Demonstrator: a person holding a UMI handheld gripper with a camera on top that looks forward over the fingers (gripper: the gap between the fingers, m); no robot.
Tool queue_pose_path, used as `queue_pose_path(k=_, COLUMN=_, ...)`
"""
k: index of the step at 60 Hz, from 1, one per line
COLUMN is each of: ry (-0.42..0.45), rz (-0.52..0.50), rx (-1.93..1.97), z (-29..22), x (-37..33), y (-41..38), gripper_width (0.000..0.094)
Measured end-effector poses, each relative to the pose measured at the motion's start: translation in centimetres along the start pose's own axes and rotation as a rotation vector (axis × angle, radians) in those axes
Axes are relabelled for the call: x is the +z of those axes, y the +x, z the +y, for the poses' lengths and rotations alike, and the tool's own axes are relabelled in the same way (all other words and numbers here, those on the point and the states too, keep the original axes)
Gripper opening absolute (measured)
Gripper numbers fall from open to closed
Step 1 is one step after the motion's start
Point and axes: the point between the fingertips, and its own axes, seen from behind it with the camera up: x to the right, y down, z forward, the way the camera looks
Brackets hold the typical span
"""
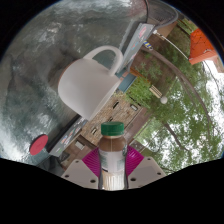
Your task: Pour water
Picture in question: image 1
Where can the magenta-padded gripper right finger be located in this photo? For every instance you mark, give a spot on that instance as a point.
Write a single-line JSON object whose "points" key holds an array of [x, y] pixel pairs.
{"points": [[146, 170]]}

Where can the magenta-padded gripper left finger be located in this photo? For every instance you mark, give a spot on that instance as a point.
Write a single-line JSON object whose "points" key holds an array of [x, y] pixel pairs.
{"points": [[79, 172]]}

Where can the green-capped brown drink bottle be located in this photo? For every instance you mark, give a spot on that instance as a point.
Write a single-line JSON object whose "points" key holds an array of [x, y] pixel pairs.
{"points": [[112, 148]]}

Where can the black laptop with stickers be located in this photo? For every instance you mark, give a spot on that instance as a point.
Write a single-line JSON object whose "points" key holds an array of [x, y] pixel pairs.
{"points": [[68, 136]]}

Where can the tall tree, dark forked trunk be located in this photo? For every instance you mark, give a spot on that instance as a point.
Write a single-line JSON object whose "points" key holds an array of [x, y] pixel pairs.
{"points": [[175, 136]]}

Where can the flat round red coaster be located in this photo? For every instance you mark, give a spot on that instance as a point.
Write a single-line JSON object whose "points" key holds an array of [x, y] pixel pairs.
{"points": [[39, 145]]}

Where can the white ceramic mug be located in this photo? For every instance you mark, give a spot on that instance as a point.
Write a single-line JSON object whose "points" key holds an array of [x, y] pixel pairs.
{"points": [[85, 86]]}

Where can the tall tree, leaning pale trunk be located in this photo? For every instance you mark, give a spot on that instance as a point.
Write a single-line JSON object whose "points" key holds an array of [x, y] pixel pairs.
{"points": [[186, 83]]}

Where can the blue yellow striped cone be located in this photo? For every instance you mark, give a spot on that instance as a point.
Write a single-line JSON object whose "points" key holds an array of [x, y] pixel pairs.
{"points": [[148, 45]]}

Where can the orange patio umbrella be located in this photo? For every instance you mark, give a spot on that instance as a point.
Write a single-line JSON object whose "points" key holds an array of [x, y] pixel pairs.
{"points": [[201, 48]]}

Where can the grey mesh patio chair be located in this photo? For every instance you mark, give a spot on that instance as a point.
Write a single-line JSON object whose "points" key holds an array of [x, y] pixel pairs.
{"points": [[163, 15]]}

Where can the grey wall utility box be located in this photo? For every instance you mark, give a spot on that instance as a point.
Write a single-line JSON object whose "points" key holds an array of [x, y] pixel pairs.
{"points": [[79, 144]]}

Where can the wooden lamp post, white globe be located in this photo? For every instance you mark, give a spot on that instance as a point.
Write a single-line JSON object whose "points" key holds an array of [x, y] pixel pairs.
{"points": [[153, 89]]}

